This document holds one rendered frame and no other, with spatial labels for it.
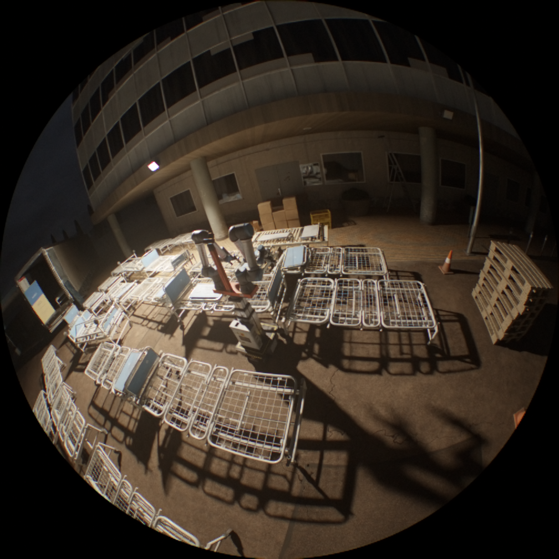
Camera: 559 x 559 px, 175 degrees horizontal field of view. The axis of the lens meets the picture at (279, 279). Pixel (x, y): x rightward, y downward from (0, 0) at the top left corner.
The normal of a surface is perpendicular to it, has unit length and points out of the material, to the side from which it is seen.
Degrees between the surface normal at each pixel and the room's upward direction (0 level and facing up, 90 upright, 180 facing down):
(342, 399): 0
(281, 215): 90
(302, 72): 90
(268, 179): 90
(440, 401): 0
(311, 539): 0
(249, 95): 90
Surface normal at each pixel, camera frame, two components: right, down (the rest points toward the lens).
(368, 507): -0.21, -0.80
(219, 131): -0.20, 0.61
